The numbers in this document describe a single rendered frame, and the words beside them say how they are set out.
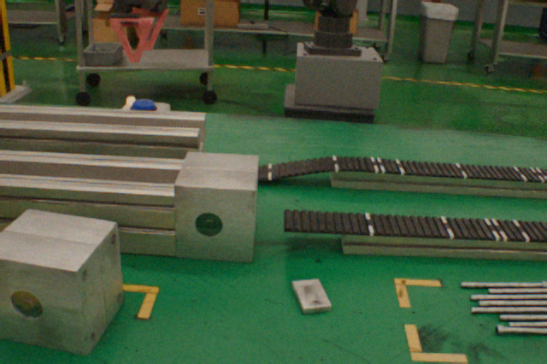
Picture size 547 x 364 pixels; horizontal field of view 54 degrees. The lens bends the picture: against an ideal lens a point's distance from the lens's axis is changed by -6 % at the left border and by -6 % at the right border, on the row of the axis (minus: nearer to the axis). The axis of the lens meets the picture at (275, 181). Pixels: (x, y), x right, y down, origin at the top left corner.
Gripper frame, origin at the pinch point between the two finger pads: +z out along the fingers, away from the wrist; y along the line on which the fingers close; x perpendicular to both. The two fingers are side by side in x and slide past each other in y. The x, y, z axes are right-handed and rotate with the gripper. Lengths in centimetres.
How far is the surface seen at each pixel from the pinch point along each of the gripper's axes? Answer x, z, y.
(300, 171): 27.2, 13.9, 14.7
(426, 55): 170, 85, -457
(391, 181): 41.3, 14.8, 14.3
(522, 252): 55, 15, 34
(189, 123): 9.9, 8.7, 10.7
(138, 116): 1.8, 8.0, 10.7
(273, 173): 23.1, 14.8, 14.2
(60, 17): -190, 65, -451
